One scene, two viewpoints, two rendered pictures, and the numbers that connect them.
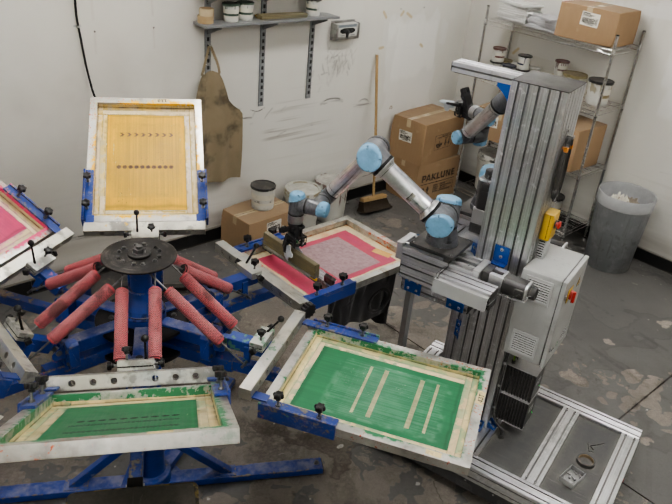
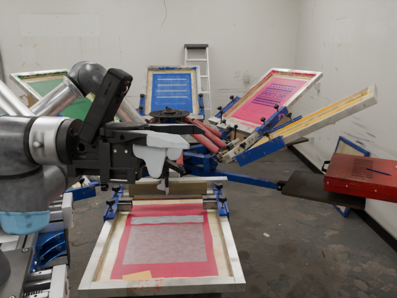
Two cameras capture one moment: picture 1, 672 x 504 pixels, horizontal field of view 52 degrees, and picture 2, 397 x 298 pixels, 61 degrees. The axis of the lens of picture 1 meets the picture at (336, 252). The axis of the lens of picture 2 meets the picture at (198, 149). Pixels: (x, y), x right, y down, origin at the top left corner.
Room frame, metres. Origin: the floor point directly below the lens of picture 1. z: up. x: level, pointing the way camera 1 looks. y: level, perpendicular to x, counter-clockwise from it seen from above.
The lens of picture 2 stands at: (4.17, -0.91, 1.80)
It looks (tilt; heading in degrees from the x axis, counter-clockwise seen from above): 18 degrees down; 131
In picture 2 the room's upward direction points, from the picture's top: straight up
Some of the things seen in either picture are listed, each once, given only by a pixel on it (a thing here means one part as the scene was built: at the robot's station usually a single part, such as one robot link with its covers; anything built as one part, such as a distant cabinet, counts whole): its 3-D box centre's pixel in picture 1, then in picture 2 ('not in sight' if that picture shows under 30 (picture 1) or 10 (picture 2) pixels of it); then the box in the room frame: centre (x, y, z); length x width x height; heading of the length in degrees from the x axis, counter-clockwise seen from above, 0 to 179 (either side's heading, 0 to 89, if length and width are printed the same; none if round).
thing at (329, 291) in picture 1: (329, 294); (114, 207); (2.79, 0.01, 0.97); 0.30 x 0.05 x 0.07; 134
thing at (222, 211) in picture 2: (259, 246); (220, 204); (3.19, 0.40, 0.97); 0.30 x 0.05 x 0.07; 134
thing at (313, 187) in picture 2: not in sight; (256, 180); (3.07, 0.95, 0.91); 1.34 x 0.40 x 0.08; 14
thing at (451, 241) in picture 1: (443, 231); not in sight; (2.90, -0.49, 1.31); 0.15 x 0.15 x 0.10
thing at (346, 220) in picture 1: (328, 257); (166, 230); (3.15, 0.03, 0.97); 0.79 x 0.58 x 0.04; 134
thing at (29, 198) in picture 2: (478, 135); (28, 193); (3.60, -0.70, 1.56); 0.11 x 0.08 x 0.11; 123
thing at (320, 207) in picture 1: (318, 206); not in sight; (2.95, 0.10, 1.35); 0.11 x 0.11 x 0.08; 74
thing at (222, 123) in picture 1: (212, 116); not in sight; (4.94, 1.01, 1.06); 0.53 x 0.07 x 1.05; 134
